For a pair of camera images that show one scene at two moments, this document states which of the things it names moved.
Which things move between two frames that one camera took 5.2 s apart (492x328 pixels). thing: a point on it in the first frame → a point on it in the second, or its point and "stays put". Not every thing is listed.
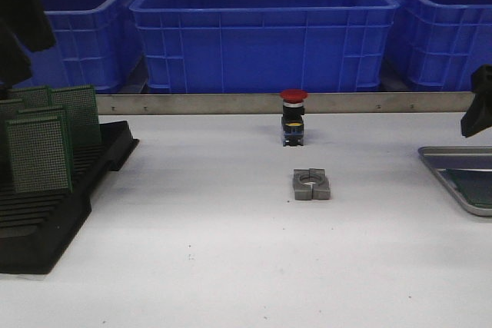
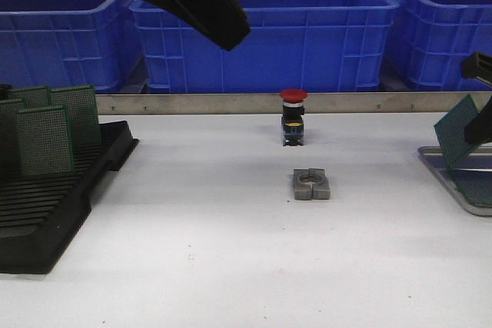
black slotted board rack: [37, 228] stays put
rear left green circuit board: [34, 97] stays put
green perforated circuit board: [40, 156] → [450, 130]
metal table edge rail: [272, 104] stays put
